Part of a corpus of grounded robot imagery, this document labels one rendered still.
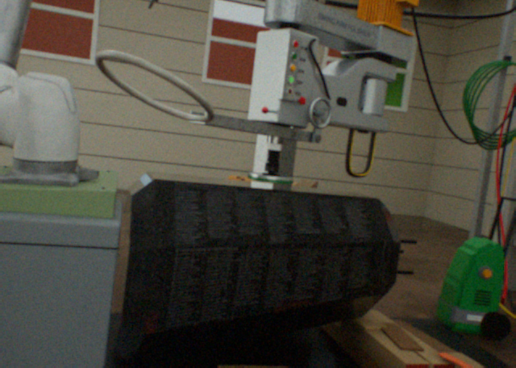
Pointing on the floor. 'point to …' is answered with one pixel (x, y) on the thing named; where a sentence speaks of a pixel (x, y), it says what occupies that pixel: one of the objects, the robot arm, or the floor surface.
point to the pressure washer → (476, 286)
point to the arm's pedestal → (56, 289)
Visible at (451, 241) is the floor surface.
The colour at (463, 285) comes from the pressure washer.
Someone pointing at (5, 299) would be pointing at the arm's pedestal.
